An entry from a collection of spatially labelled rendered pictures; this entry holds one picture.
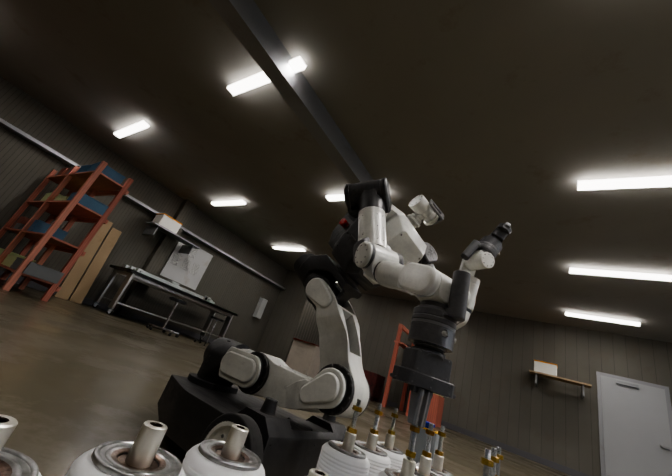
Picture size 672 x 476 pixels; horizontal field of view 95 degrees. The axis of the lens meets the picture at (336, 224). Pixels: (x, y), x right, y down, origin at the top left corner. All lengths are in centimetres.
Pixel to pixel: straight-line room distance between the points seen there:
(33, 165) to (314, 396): 770
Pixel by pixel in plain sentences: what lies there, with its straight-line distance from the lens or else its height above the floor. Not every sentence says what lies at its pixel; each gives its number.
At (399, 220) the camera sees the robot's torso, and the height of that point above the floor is 90.
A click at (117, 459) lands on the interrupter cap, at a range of 39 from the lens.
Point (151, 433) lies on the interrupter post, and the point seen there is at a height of 28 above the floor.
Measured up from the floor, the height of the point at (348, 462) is 24.
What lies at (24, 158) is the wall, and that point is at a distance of 828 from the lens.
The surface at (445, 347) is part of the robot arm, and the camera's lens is 66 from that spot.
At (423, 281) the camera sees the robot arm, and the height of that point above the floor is 59.
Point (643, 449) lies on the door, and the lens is 965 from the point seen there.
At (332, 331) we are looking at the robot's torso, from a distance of 113.
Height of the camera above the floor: 37
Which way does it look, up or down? 24 degrees up
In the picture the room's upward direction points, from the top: 19 degrees clockwise
